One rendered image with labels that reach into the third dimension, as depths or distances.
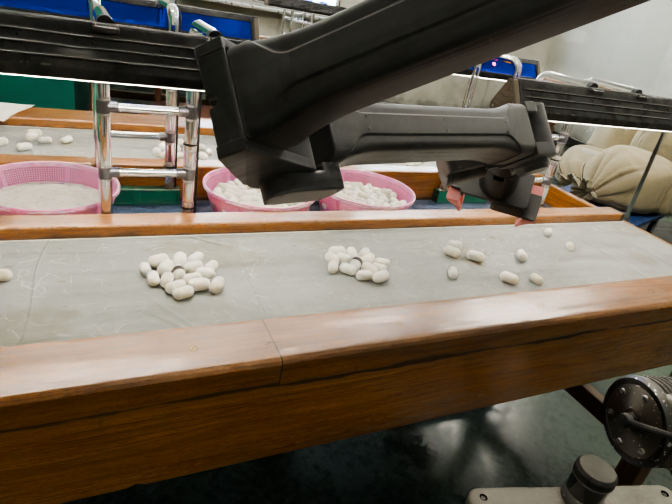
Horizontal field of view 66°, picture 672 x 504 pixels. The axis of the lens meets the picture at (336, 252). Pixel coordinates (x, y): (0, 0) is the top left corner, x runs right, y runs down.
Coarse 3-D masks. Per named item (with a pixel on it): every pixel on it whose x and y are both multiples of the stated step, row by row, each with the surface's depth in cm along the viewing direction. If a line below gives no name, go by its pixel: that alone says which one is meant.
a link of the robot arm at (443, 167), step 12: (444, 168) 72; (456, 168) 69; (468, 168) 70; (480, 168) 71; (492, 168) 70; (516, 168) 67; (528, 168) 65; (540, 168) 64; (444, 180) 74; (456, 180) 72; (468, 180) 73
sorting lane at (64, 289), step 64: (0, 256) 83; (64, 256) 86; (128, 256) 89; (256, 256) 97; (320, 256) 101; (384, 256) 106; (448, 256) 112; (512, 256) 118; (576, 256) 124; (640, 256) 131; (0, 320) 69; (64, 320) 71; (128, 320) 74; (192, 320) 76
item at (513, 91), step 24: (504, 96) 104; (528, 96) 103; (552, 96) 106; (576, 96) 109; (600, 96) 112; (624, 96) 116; (648, 96) 120; (552, 120) 107; (576, 120) 109; (600, 120) 112; (624, 120) 115; (648, 120) 119
